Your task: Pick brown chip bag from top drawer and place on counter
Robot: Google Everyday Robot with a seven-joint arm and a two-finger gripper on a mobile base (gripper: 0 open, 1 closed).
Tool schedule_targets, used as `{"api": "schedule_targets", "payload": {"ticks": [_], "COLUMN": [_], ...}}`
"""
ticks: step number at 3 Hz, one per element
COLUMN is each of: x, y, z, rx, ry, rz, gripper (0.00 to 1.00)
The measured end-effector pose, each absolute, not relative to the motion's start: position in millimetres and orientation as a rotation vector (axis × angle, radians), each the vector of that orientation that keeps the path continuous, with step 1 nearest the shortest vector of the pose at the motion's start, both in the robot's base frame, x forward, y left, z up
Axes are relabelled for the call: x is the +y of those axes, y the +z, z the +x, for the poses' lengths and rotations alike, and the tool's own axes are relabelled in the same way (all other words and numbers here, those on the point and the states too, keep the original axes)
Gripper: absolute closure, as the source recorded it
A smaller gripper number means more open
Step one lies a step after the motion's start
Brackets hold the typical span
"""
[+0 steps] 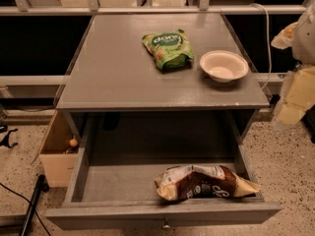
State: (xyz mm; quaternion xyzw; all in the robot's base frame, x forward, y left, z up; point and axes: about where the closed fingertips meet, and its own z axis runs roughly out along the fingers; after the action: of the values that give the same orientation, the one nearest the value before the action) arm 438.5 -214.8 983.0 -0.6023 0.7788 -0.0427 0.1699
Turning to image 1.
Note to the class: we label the small orange ball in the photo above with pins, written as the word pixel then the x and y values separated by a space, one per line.
pixel 73 143

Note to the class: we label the white bowl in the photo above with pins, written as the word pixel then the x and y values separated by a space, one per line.
pixel 224 66

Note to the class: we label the cardboard box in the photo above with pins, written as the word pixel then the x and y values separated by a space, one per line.
pixel 56 156

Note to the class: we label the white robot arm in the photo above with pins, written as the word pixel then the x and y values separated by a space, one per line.
pixel 303 44

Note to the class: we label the metal railing frame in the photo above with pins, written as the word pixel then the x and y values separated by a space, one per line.
pixel 154 4

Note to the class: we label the brown chip bag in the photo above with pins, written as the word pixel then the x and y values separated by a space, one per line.
pixel 194 181

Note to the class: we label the black pole on floor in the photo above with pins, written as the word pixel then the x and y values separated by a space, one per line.
pixel 40 187

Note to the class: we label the grey open drawer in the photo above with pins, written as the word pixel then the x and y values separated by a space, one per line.
pixel 154 184

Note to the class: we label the black clamp tool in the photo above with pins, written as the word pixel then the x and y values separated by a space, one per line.
pixel 6 140

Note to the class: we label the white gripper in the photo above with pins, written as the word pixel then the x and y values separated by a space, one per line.
pixel 304 39

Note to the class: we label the green chip bag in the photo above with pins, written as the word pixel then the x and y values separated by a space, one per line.
pixel 170 50

